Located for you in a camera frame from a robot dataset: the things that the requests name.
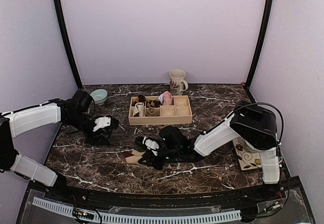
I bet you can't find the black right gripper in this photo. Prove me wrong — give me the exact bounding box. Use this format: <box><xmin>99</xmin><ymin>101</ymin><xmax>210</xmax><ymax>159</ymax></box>
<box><xmin>139</xmin><ymin>146</ymin><xmax>181</xmax><ymax>170</ymax></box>

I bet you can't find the wooden compartment organizer box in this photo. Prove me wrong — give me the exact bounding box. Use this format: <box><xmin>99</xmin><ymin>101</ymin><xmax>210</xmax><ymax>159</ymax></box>
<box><xmin>128</xmin><ymin>96</ymin><xmax>193</xmax><ymax>125</ymax></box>

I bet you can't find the beige striped cuff sock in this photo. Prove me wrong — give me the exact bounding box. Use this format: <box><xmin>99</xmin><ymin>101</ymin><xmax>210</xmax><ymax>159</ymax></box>
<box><xmin>123</xmin><ymin>149</ymin><xmax>145</xmax><ymax>165</ymax></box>

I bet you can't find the pink patterned long sock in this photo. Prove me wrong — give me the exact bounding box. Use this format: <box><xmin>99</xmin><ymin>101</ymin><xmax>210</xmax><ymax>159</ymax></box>
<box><xmin>158</xmin><ymin>91</ymin><xmax>173</xmax><ymax>106</ymax></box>

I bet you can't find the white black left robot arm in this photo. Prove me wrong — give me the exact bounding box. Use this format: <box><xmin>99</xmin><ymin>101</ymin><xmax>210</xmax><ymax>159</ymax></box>
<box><xmin>1</xmin><ymin>90</ymin><xmax>119</xmax><ymax>202</ymax></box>

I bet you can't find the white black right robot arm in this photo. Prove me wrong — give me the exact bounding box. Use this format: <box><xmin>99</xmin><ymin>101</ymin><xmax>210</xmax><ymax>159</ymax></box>
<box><xmin>135</xmin><ymin>101</ymin><xmax>283</xmax><ymax>201</ymax></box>

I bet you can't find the light blue ceramic bowl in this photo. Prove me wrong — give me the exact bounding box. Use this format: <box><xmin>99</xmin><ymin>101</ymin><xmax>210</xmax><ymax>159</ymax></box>
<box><xmin>90</xmin><ymin>89</ymin><xmax>108</xmax><ymax>105</ymax></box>

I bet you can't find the dark argyle rolled sock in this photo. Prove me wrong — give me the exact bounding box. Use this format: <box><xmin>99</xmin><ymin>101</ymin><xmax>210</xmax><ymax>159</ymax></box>
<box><xmin>146</xmin><ymin>100</ymin><xmax>161</xmax><ymax>108</ymax></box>

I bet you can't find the white ribbed rolled sock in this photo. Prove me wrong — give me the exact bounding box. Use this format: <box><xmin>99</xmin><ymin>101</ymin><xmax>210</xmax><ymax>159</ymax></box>
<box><xmin>133</xmin><ymin>102</ymin><xmax>145</xmax><ymax>117</ymax></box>

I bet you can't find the coral pattern ceramic mug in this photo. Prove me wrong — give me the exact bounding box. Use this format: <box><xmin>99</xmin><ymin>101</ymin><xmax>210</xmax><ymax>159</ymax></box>
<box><xmin>169</xmin><ymin>69</ymin><xmax>189</xmax><ymax>96</ymax></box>

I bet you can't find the floral pattern coaster tile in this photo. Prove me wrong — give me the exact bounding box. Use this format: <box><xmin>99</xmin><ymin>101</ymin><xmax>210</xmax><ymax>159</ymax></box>
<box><xmin>232</xmin><ymin>138</ymin><xmax>262</xmax><ymax>171</ymax></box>

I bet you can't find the pale green candle dish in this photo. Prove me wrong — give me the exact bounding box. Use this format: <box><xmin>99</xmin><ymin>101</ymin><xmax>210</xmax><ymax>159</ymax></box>
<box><xmin>245</xmin><ymin>140</ymin><xmax>257</xmax><ymax>153</ymax></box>

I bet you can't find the black front table rail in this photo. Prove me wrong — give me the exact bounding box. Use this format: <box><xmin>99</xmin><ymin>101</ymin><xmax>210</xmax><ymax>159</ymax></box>
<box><xmin>27</xmin><ymin>176</ymin><xmax>301</xmax><ymax>209</ymax></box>

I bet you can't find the white slotted cable duct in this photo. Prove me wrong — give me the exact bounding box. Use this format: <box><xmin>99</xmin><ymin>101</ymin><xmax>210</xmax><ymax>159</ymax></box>
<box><xmin>32</xmin><ymin>197</ymin><xmax>241</xmax><ymax>223</ymax></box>

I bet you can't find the black left frame post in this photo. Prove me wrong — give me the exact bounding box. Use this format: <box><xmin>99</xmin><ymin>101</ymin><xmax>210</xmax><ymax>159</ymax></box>
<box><xmin>53</xmin><ymin>0</ymin><xmax>83</xmax><ymax>89</ymax></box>

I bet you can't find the black frame post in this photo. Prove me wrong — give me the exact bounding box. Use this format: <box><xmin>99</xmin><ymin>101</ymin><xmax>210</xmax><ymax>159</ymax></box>
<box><xmin>245</xmin><ymin>0</ymin><xmax>273</xmax><ymax>91</ymax></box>
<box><xmin>53</xmin><ymin>0</ymin><xmax>83</xmax><ymax>89</ymax></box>

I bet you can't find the black right frame post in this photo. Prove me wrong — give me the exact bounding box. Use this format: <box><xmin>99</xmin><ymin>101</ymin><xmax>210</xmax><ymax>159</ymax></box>
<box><xmin>245</xmin><ymin>0</ymin><xmax>273</xmax><ymax>91</ymax></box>

